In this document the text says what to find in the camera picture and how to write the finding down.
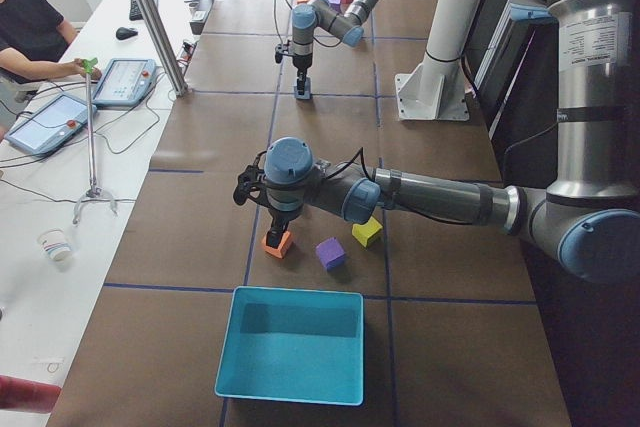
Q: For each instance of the teach pendant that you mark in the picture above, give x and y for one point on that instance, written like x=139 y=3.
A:
x=50 y=127
x=124 y=83

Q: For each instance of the person in black shirt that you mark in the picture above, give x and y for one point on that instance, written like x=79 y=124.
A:
x=34 y=37

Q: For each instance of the purple foam block right side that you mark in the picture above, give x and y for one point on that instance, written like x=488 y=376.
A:
x=335 y=5

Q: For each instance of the teach pendant far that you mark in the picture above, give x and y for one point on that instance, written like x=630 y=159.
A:
x=124 y=83

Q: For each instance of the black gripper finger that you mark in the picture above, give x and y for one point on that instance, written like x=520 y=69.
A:
x=301 y=80
x=275 y=234

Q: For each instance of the light blue foam block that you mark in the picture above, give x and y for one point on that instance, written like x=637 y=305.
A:
x=308 y=95

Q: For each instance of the purple foam block left side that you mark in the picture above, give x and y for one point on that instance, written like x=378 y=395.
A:
x=330 y=253

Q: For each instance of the green handled reach grabber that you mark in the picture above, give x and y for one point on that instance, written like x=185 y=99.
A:
x=95 y=193

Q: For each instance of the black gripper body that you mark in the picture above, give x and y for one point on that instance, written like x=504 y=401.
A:
x=301 y=63
x=281 y=217

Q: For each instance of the yellow foam block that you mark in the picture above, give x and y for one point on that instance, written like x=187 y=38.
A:
x=367 y=233

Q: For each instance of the black computer mouse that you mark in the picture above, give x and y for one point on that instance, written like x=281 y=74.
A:
x=123 y=33

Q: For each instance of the aluminium frame post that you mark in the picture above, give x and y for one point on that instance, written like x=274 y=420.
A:
x=160 y=39

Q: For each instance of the teal plastic bin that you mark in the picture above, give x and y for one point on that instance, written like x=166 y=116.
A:
x=293 y=345

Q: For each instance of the person hand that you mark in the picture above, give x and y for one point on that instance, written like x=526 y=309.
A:
x=75 y=67

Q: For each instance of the purple foam block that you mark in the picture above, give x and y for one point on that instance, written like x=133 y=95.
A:
x=330 y=253
x=335 y=5

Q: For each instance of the paper cup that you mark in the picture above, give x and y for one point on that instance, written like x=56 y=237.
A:
x=55 y=244

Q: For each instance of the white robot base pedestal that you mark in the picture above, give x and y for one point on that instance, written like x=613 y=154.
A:
x=434 y=90

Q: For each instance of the teach pendant near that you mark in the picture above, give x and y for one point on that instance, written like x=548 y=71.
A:
x=50 y=127

